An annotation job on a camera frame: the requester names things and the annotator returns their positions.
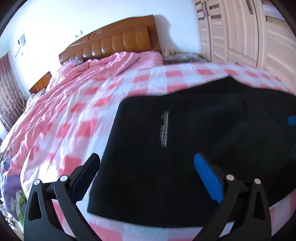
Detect black pants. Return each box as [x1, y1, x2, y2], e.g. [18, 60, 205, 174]
[87, 77, 295, 227]

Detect pink checkered bed sheet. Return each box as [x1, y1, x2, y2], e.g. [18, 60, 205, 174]
[0, 62, 296, 241]

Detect purple floral blanket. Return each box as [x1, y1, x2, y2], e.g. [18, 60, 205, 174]
[1, 151, 23, 222]

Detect beige wardrobe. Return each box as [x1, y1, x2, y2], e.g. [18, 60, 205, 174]
[194, 0, 295, 85]

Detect dark patterned curtain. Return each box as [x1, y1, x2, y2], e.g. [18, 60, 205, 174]
[0, 53, 25, 132]

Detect wooden nightstand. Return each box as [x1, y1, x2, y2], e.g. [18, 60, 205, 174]
[29, 71, 52, 94]

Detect pink quilt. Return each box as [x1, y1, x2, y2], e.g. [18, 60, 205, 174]
[23, 51, 164, 112]

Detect floral covered nightstand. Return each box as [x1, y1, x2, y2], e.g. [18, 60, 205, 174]
[162, 49, 209, 65]

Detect white air conditioner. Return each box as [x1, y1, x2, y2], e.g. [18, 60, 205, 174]
[12, 34, 26, 57]

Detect wooden headboard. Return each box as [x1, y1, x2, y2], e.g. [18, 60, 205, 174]
[59, 15, 161, 65]

